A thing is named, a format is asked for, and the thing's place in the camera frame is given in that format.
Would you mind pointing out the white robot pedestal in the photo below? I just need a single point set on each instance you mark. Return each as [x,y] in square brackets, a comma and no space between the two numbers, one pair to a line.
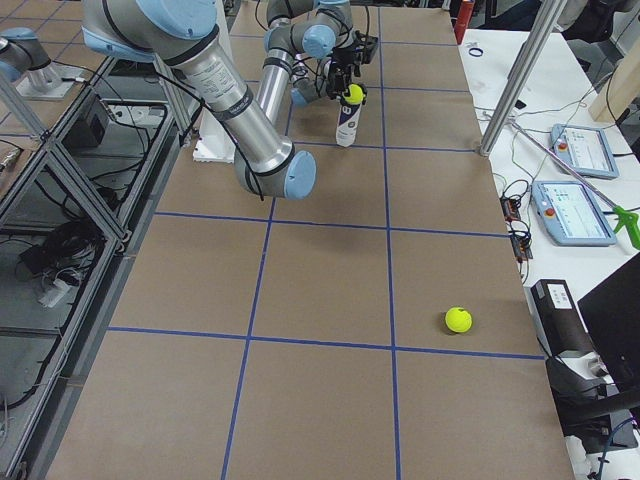
[213,144]

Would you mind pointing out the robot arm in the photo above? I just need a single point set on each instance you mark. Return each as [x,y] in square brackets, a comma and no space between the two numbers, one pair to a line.
[317,46]
[184,35]

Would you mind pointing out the upper teach pendant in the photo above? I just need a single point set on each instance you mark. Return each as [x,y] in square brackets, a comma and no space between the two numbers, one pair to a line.
[585,149]

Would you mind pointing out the green handled reacher tool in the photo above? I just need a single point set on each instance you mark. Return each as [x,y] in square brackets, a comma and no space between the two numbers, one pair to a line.
[625,218]

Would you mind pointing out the teach pendant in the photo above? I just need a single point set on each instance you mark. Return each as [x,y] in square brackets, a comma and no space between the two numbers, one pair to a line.
[585,149]
[570,214]

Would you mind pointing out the lower teach pendant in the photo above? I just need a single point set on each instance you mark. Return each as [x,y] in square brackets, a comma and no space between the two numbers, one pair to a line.
[570,214]

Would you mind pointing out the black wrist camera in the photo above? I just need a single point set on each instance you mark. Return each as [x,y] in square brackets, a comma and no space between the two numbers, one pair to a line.
[365,47]

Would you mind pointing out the yellow tennis ball with logo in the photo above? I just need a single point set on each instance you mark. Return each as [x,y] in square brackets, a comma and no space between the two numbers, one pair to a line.
[354,93]

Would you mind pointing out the small circuit board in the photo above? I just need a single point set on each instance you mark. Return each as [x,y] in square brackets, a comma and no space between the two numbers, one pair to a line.
[511,207]

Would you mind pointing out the black box with label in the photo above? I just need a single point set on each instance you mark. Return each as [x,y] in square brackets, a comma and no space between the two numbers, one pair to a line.
[563,328]

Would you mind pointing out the clear tennis ball tube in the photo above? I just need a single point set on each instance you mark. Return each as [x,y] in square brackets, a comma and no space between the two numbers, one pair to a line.
[347,124]

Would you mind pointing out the black computer monitor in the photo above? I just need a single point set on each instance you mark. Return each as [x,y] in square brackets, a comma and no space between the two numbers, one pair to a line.
[611,314]

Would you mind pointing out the aluminium frame post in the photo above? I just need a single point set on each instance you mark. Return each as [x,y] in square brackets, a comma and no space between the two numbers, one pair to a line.
[520,71]

